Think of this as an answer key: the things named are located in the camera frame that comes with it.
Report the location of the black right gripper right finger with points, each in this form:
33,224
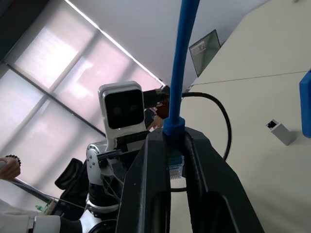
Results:
213,184

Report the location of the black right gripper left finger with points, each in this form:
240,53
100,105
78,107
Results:
143,194

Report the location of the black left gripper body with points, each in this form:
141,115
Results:
132,142

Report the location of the white coupler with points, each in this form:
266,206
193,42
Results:
281,132

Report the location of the blue bin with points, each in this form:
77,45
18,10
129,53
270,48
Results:
306,104

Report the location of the person's bare hand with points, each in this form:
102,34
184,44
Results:
9,170

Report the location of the window roller blinds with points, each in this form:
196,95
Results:
60,85

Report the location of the ceiling light strip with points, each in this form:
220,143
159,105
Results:
114,38

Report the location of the open laptop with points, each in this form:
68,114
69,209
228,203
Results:
205,52

